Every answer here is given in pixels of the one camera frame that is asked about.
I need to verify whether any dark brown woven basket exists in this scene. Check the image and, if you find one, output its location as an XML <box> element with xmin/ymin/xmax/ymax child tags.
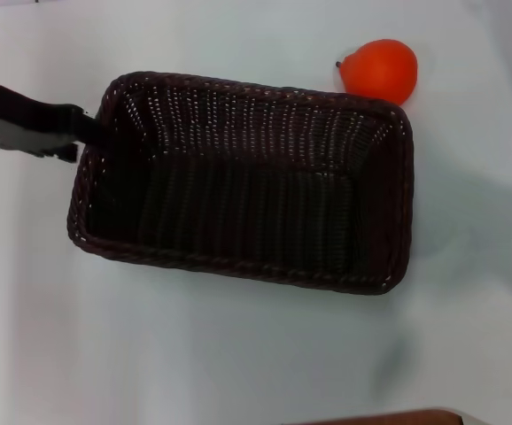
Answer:
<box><xmin>66</xmin><ymin>69</ymin><xmax>415</xmax><ymax>296</ymax></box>

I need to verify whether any orange toy pear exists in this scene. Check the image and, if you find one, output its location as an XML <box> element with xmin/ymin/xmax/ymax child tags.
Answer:
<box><xmin>335</xmin><ymin>38</ymin><xmax>418</xmax><ymax>106</ymax></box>

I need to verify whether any brown board edge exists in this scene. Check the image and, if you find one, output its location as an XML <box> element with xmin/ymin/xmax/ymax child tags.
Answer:
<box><xmin>302</xmin><ymin>406</ymin><xmax>466</xmax><ymax>425</ymax></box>

